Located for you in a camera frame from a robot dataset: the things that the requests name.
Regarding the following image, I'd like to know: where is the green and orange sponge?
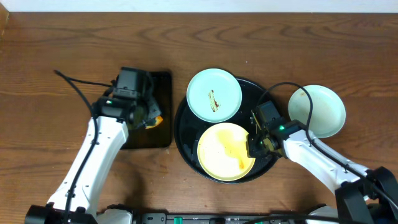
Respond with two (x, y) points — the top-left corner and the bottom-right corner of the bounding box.
(145, 116), (163, 129)

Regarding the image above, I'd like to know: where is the yellow plate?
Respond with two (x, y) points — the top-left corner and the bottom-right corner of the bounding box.
(197, 123), (256, 182)

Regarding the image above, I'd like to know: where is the light blue plate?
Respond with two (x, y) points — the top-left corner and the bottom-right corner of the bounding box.
(186, 68), (243, 123)

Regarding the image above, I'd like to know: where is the pale mint plate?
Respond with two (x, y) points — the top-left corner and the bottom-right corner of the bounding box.
(288, 85), (346, 138)

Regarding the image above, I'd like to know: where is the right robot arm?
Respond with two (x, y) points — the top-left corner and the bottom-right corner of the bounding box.
(247, 120), (397, 223)

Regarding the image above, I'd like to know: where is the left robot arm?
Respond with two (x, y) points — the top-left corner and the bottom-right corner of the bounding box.
(24, 95), (161, 223)

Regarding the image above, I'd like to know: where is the black rectangular water tray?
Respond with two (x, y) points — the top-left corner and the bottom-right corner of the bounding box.
(121, 72), (173, 150)

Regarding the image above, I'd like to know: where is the black round tray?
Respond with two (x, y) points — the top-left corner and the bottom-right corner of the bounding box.
(174, 77), (278, 184)

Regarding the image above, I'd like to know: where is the right black cable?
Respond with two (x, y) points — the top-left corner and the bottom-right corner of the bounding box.
(256, 82), (398, 212)

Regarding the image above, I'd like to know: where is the black cable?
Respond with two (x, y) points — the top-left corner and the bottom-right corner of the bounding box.
(256, 82), (398, 212)
(53, 69), (116, 224)

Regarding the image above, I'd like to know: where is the left black cable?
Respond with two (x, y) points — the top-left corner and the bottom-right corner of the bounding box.
(53, 69), (116, 224)

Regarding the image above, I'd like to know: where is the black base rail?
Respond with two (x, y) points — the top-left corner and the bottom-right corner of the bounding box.
(133, 212), (312, 224)

